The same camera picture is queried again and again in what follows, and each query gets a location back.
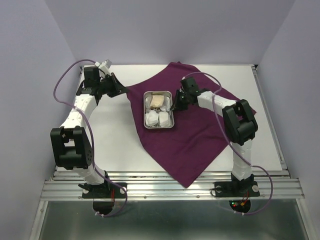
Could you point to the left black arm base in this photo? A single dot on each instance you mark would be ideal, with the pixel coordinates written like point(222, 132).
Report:
point(101, 189)

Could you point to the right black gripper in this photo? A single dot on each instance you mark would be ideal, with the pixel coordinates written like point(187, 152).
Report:
point(176, 104)

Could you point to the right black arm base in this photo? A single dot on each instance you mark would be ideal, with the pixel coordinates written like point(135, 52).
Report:
point(235, 188)

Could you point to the bagged beige gloves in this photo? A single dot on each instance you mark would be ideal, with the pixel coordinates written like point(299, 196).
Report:
point(157, 100)

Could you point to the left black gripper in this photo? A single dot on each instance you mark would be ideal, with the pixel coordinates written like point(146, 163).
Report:
point(117, 87)

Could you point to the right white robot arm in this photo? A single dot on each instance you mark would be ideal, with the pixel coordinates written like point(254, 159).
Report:
point(238, 126)

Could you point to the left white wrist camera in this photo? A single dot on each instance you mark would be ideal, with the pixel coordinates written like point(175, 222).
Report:
point(104, 67)

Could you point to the white gauze pad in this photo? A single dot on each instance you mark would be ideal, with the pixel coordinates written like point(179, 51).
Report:
point(166, 106)
point(147, 103)
point(164, 119)
point(151, 118)

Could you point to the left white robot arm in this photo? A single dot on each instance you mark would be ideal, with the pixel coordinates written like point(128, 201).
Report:
point(72, 142)

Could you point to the stainless steel instrument tray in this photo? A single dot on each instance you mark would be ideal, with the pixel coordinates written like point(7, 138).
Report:
point(171, 116)

